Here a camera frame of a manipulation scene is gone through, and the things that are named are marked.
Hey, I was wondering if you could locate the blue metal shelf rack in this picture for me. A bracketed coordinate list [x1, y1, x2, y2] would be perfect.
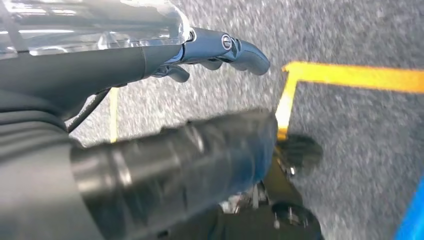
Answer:
[393, 177, 424, 240]

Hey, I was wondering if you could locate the robot foot grey sole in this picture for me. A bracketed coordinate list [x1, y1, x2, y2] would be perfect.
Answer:
[270, 201, 324, 240]
[275, 132, 324, 176]

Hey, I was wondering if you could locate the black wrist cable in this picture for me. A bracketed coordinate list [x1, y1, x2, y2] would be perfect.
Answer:
[65, 86, 113, 134]

